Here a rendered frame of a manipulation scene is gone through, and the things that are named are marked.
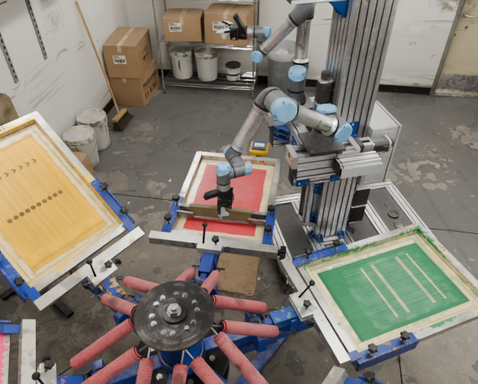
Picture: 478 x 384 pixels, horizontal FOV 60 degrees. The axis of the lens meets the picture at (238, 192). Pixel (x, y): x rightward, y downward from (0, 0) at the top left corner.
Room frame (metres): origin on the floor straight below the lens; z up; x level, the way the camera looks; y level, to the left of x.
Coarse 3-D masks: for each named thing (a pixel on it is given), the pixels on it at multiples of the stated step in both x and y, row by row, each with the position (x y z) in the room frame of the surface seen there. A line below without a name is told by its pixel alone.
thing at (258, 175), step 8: (248, 176) 2.10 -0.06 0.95; (256, 176) 2.10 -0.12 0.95; (264, 176) 2.10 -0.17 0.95; (256, 184) 2.01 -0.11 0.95; (256, 192) 1.94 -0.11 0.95; (256, 200) 1.86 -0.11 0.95; (240, 208) 1.79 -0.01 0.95; (248, 208) 1.79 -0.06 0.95; (256, 208) 1.79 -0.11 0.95; (224, 224) 1.66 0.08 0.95; (232, 224) 1.66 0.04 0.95; (240, 224) 1.66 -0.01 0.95; (248, 224) 1.66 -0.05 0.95; (224, 232) 1.60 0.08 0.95; (232, 232) 1.59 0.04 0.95; (240, 232) 1.59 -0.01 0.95; (248, 232) 1.59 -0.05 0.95
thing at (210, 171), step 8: (208, 168) 2.18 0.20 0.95; (208, 176) 2.10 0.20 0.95; (200, 184) 2.02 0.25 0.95; (200, 192) 1.94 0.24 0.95; (200, 200) 1.86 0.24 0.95; (208, 200) 1.86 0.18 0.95; (216, 200) 1.86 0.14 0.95; (184, 224) 1.66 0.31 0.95; (192, 224) 1.66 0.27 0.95; (200, 224) 1.66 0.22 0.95; (208, 224) 1.66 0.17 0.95; (216, 224) 1.66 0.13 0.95
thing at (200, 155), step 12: (204, 156) 2.29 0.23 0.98; (216, 156) 2.27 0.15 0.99; (252, 156) 2.27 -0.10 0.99; (192, 168) 2.14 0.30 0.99; (276, 168) 2.13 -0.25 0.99; (192, 180) 2.05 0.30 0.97; (276, 180) 2.01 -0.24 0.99; (180, 192) 1.90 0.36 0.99; (276, 192) 1.90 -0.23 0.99; (240, 240) 1.51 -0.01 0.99; (252, 240) 1.50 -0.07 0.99
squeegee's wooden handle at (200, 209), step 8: (192, 208) 1.70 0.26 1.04; (200, 208) 1.69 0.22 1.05; (208, 208) 1.69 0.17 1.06; (216, 208) 1.68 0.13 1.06; (232, 208) 1.68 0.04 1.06; (216, 216) 1.68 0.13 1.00; (224, 216) 1.67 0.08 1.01; (232, 216) 1.66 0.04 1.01; (240, 216) 1.66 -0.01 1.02; (248, 216) 1.65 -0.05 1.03
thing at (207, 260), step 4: (204, 256) 1.35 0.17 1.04; (208, 256) 1.35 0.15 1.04; (212, 256) 1.35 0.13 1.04; (216, 256) 1.39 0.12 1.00; (204, 260) 1.33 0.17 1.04; (208, 260) 1.33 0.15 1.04; (212, 260) 1.33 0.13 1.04; (200, 264) 1.30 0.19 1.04; (204, 264) 1.30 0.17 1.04; (208, 264) 1.30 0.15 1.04; (212, 264) 1.31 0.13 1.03; (200, 268) 1.28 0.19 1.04; (204, 268) 1.28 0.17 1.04; (208, 268) 1.28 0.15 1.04; (212, 268) 1.30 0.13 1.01; (200, 272) 1.26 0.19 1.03; (204, 272) 1.26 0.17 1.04; (208, 272) 1.25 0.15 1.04; (200, 276) 1.26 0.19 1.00
